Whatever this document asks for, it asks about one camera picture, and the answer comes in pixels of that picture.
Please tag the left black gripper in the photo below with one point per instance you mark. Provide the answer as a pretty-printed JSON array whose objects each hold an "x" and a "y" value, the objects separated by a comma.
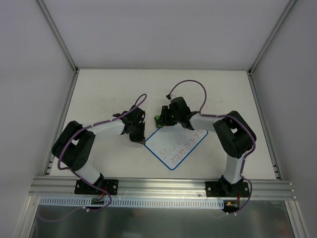
[{"x": 138, "y": 129}]

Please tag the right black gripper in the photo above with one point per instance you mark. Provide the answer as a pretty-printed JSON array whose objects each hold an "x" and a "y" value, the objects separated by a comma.
[{"x": 165, "y": 116}]

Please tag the green bone-shaped eraser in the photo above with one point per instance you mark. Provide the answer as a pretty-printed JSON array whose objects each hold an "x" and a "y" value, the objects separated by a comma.
[{"x": 159, "y": 121}]

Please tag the blue framed whiteboard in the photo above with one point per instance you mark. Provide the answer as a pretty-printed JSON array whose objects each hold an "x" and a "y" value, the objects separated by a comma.
[{"x": 173, "y": 144}]

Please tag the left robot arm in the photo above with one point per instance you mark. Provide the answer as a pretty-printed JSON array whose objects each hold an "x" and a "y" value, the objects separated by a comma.
[{"x": 75, "y": 143}]

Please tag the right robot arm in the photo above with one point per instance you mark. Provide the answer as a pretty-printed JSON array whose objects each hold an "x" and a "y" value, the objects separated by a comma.
[{"x": 236, "y": 138}]

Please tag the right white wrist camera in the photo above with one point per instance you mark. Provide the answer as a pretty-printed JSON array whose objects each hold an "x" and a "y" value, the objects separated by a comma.
[{"x": 171, "y": 96}]

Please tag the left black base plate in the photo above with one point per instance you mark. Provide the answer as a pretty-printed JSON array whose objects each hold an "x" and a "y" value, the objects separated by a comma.
[{"x": 109, "y": 185}]

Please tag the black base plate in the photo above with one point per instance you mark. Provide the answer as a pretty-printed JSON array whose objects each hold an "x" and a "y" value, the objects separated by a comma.
[
  {"x": 109, "y": 185},
  {"x": 224, "y": 189}
]

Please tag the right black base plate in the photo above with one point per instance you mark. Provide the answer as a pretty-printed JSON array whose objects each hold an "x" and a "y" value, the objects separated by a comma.
[{"x": 224, "y": 189}]

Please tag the left aluminium frame post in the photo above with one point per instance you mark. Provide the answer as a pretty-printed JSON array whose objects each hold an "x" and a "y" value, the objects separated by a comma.
[{"x": 64, "y": 93}]

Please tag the aluminium frame post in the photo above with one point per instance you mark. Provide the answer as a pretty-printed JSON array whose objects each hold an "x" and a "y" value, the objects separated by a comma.
[
  {"x": 64, "y": 93},
  {"x": 261, "y": 95}
]

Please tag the white slotted cable duct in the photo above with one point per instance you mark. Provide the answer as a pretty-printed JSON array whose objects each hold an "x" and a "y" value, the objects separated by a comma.
[{"x": 134, "y": 202}]

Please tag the aluminium mounting rail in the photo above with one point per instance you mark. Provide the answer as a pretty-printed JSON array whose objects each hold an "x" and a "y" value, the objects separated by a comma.
[{"x": 163, "y": 188}]

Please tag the right aluminium frame post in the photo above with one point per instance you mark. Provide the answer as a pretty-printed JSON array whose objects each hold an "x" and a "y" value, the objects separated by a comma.
[{"x": 261, "y": 95}]

